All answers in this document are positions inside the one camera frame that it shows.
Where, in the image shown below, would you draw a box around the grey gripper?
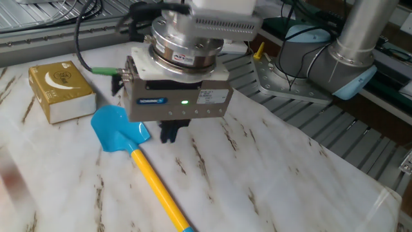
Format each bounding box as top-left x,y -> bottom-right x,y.
124,56 -> 234,144

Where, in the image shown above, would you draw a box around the blue toy shovel yellow handle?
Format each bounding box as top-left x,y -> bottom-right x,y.
90,104 -> 196,232

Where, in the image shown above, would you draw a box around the gold tissue pack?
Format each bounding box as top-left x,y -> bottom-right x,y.
28,60 -> 97,125

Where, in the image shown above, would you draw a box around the silver force torque sensor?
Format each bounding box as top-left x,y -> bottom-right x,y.
149,15 -> 225,74

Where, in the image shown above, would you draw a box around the white marble pattern mat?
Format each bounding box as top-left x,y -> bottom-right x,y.
0,41 -> 403,232

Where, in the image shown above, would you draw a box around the white power strip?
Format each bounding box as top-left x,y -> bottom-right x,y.
221,41 -> 249,55

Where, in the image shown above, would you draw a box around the black cable green connector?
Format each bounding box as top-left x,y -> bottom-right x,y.
74,0 -> 129,81

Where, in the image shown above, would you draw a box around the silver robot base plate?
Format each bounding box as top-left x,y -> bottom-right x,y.
250,53 -> 332,104

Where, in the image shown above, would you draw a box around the silver vented camera box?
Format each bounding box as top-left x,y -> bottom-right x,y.
160,8 -> 263,43

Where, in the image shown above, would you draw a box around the black robot arm cables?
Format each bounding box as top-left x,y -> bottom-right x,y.
277,25 -> 337,92

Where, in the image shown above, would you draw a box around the aluminium table edge rail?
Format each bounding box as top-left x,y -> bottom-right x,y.
0,17 -> 133,68

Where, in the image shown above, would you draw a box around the silver metal bracket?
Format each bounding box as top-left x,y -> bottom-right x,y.
398,148 -> 412,177

